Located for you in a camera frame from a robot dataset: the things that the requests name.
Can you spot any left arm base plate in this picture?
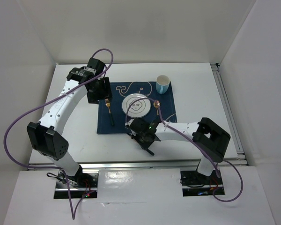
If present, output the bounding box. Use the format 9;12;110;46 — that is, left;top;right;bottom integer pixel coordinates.
46;172;99;199

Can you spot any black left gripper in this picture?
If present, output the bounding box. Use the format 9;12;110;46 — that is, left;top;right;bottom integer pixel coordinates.
86;76;112;105

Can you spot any gold knife dark handle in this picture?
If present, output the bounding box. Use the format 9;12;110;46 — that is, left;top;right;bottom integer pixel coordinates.
128;134;155;156

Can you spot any gold fork dark handle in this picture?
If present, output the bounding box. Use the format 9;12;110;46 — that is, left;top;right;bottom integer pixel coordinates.
105;99;115;127

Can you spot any aluminium front rail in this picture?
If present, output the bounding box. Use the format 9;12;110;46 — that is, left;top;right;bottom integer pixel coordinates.
32;155;248;169

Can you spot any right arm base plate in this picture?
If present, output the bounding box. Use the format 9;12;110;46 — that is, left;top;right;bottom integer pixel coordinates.
180;170;225;197

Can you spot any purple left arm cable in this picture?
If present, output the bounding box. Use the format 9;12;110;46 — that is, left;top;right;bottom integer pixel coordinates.
3;48;114;220

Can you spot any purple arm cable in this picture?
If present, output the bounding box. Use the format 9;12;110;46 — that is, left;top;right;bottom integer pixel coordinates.
3;48;114;220
126;97;244;203

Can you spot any aluminium rail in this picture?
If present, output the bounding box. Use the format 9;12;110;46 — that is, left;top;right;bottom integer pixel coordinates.
32;155;248;169
210;63;248;164

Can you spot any white and blue mug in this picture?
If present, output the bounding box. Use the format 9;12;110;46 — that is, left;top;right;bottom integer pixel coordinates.
155;75;170;95

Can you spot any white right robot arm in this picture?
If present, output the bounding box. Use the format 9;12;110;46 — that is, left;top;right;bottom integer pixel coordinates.
125;117;231;184

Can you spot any aluminium right side rail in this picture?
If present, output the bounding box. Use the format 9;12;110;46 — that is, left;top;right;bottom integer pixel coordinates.
210;63;248;164

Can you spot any blue fabric placemat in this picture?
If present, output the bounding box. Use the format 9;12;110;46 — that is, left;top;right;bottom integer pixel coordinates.
97;82;177;135

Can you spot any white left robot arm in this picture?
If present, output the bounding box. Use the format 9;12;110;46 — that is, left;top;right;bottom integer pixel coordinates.
27;58;112;187

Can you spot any gold spoon dark handle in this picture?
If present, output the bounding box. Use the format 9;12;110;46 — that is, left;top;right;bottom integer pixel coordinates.
153;100;161;116

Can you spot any white round plate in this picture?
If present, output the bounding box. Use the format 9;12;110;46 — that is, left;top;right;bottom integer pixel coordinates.
122;93;151;118

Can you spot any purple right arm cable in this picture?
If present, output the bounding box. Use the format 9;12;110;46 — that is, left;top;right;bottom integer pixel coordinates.
126;97;244;203

